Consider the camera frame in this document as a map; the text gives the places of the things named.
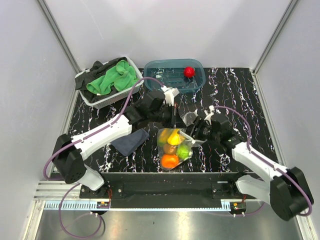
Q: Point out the green fake wrinkled fruit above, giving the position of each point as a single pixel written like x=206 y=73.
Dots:
x=183 y=152

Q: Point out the black cloth in basket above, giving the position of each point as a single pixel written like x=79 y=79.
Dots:
x=98 y=70

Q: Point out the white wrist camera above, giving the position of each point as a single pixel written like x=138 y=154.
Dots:
x=170 y=94
x=209 y=113

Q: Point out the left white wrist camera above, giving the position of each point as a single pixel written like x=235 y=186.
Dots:
x=170 y=94

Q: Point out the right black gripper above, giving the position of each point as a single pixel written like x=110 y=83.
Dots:
x=198 y=123

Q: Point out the green towel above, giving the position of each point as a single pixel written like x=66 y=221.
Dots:
x=122 y=76

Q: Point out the polka dot zip top bag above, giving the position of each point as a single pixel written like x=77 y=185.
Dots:
x=188 y=119

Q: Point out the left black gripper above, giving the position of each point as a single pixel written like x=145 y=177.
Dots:
x=175 y=121

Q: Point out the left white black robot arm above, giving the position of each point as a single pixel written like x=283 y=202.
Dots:
x=70 y=152

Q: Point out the brown fake kiwi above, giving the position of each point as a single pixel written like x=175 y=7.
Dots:
x=169 y=149

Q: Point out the dark blue folded cloth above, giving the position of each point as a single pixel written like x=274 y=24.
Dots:
x=126 y=145

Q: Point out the orange fake orange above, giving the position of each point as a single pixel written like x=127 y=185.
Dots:
x=169 y=161

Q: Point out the teal plastic container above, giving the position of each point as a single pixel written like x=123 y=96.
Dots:
x=171 y=73

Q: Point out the red fake apple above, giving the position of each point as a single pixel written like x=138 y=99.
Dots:
x=189 y=72

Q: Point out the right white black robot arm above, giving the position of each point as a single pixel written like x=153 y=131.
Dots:
x=284 y=189

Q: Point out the white plastic basket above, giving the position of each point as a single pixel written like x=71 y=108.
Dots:
x=119 y=95

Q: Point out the yellow fake mango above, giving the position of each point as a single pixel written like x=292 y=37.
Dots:
x=169 y=136

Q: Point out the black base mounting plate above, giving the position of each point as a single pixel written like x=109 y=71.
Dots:
x=168 y=191

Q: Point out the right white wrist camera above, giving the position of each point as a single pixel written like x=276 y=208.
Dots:
x=209 y=113

